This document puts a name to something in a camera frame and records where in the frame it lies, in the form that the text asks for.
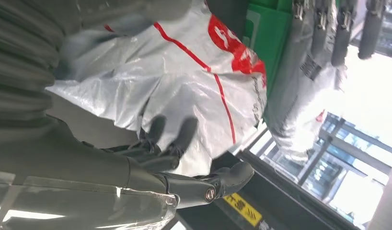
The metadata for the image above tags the large white courier package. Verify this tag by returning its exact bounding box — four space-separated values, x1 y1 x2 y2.
264 16 349 166

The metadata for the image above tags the green plastic crate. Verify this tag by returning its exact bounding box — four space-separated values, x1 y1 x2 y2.
242 0 311 97

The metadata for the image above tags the black yellow label sticker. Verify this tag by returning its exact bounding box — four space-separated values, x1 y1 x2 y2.
222 192 273 230

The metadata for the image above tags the window with metal frame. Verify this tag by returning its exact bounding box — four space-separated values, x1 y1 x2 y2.
246 109 392 230

